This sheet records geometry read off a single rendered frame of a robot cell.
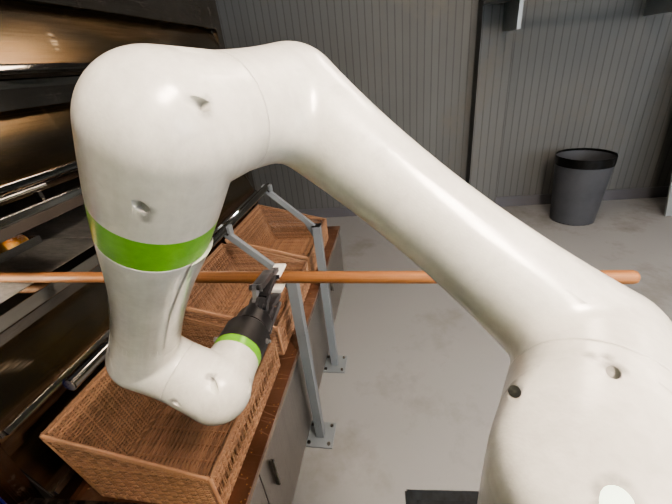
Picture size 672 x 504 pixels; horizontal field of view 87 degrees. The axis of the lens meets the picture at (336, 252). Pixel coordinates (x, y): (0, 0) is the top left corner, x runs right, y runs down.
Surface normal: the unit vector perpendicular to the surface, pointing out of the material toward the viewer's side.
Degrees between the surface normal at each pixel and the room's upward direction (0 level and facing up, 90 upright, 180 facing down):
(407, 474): 0
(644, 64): 90
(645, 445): 4
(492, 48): 90
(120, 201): 106
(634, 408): 5
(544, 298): 58
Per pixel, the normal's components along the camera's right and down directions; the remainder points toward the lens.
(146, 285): 0.14, 0.83
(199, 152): 0.67, 0.49
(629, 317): 0.03, -0.84
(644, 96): -0.08, 0.48
